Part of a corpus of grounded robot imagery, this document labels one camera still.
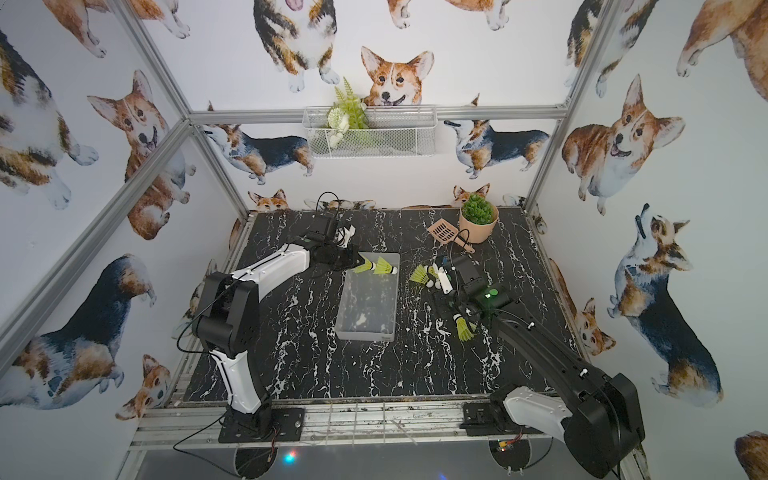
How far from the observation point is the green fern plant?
0.81m

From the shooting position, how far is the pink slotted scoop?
1118 millimetres

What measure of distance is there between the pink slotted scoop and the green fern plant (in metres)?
0.48
